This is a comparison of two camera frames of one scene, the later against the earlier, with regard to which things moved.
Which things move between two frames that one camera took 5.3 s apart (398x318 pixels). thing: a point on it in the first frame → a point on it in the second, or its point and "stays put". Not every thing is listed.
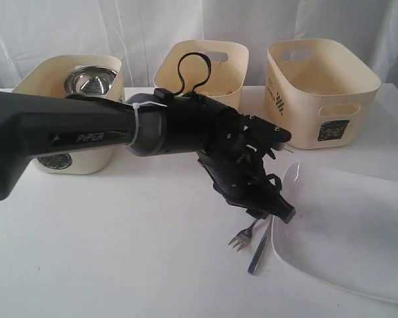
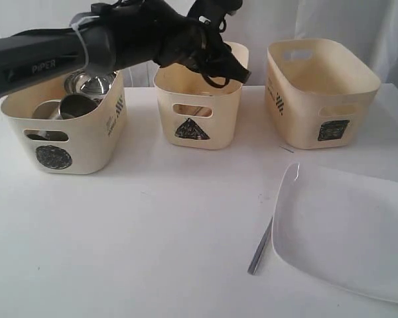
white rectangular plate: [352, 230] stays put
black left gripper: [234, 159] → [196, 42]
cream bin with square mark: [318, 91] stays put
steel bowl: [89, 81] stays put
